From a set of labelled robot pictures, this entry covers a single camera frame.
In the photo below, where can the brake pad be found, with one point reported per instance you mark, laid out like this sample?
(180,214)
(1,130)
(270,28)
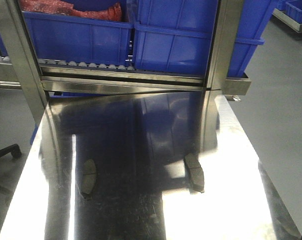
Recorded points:
(195,172)
(87,178)

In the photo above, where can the grey roller conveyor strip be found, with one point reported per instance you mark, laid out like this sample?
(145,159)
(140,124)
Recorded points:
(83,65)

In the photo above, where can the small blue bins background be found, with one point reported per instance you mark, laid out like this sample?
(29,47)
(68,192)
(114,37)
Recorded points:
(292,8)

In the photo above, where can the right blue plastic bin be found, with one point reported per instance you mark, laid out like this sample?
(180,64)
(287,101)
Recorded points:
(175,36)

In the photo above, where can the blue plastic bin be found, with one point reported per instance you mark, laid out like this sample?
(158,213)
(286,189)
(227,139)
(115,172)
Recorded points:
(175,36)
(80,39)

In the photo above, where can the red bubble wrap bag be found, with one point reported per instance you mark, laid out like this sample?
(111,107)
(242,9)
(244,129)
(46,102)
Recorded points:
(60,7)

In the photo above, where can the left blue plastic bin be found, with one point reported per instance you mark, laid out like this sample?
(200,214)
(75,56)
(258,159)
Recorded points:
(80,39)

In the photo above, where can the steel roller rack frame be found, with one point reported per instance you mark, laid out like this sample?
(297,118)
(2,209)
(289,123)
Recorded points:
(37,80)

